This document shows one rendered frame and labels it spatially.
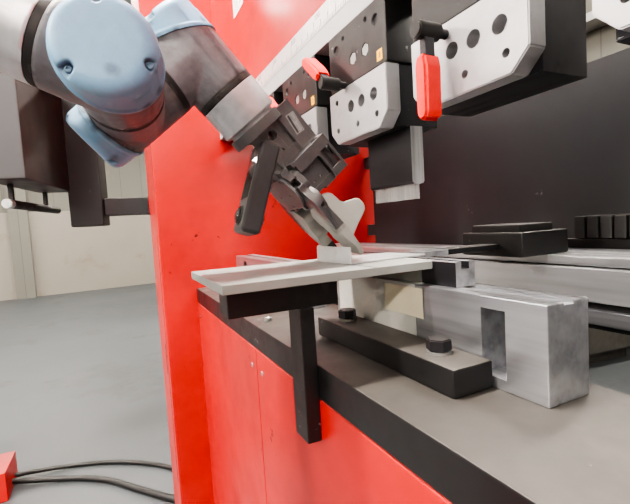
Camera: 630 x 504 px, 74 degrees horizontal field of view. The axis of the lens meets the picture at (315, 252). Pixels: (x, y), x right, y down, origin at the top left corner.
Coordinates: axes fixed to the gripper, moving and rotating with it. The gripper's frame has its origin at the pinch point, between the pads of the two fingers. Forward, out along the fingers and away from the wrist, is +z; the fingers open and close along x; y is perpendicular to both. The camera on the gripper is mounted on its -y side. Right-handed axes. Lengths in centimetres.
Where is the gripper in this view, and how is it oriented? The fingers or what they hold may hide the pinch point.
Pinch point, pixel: (340, 250)
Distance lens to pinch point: 57.6
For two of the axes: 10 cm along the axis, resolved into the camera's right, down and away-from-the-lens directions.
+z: 6.3, 7.0, 3.3
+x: -4.4, -0.3, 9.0
